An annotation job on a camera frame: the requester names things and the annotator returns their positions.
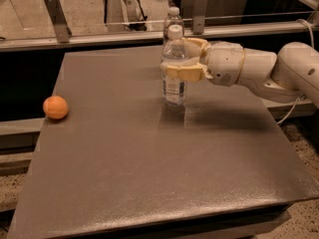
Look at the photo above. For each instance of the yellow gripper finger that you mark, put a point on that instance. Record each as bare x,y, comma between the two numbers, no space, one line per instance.
196,47
192,73

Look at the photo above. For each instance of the right metal bracket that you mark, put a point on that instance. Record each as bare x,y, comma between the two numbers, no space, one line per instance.
198,16

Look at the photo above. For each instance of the horizontal metal rail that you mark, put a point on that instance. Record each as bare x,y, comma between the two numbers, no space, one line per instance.
214,32

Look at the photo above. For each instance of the clear red label bottle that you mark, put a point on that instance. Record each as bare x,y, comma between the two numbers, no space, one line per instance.
172,18

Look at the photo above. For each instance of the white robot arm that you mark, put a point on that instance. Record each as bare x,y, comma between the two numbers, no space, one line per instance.
280,77

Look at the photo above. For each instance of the blue label plastic bottle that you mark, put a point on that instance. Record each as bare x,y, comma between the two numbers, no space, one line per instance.
173,54

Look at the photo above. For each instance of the metal bracket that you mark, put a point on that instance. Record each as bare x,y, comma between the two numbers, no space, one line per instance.
198,16
59,22

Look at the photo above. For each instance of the orange fruit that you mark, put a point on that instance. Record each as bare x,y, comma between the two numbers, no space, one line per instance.
55,107

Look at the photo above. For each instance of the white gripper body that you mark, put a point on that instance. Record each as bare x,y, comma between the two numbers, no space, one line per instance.
225,64

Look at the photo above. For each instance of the left metal bracket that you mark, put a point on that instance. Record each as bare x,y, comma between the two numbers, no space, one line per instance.
59,22

